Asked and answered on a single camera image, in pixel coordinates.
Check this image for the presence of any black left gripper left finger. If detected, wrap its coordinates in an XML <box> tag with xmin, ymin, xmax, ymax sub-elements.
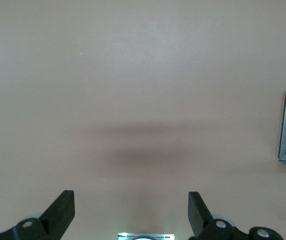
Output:
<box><xmin>0</xmin><ymin>190</ymin><xmax>75</xmax><ymax>240</ymax></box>

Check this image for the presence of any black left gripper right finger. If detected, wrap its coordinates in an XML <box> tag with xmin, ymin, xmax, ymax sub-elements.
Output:
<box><xmin>188</xmin><ymin>191</ymin><xmax>283</xmax><ymax>240</ymax></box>

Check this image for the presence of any large table cover mat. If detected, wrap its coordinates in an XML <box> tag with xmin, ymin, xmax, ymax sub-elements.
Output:
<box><xmin>0</xmin><ymin>0</ymin><xmax>286</xmax><ymax>240</ymax></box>

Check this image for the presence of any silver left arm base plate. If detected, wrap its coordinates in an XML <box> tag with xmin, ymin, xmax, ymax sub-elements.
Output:
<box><xmin>117</xmin><ymin>232</ymin><xmax>176</xmax><ymax>240</ymax></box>

